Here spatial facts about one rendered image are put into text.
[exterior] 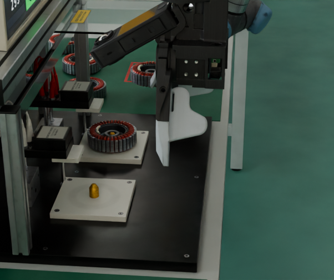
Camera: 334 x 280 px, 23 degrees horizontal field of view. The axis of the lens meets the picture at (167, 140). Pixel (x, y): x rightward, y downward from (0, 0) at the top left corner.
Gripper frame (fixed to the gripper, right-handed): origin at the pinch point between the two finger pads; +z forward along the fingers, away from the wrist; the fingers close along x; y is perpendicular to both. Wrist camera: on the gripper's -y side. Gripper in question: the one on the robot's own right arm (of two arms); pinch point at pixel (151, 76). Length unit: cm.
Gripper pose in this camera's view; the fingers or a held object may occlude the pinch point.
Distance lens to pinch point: 215.7
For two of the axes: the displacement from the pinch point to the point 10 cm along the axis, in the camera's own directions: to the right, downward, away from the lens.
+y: 8.6, 4.8, 1.5
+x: 0.9, -4.3, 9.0
